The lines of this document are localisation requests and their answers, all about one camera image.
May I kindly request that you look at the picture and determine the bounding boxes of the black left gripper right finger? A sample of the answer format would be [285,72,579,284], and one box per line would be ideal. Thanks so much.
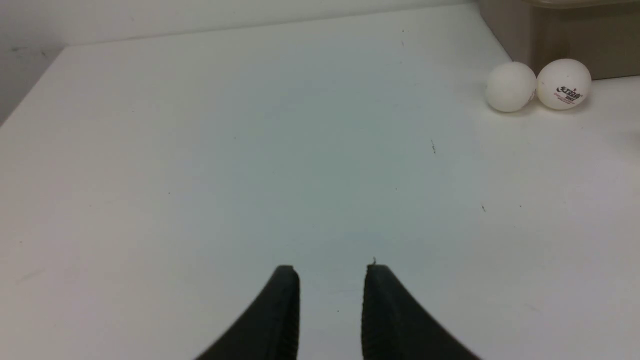
[361,264,479,360]

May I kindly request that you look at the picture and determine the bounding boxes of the white ball plain left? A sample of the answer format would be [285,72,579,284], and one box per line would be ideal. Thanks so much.
[484,61,538,113]

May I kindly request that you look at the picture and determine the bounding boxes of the tan plastic bin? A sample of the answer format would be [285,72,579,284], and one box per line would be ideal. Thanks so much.
[478,0,640,80]

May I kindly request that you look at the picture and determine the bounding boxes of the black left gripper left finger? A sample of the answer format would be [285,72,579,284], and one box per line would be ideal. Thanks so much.
[197,265,300,360]

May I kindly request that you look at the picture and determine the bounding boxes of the white ball with logo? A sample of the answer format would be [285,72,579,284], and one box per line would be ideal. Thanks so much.
[535,58,592,111]

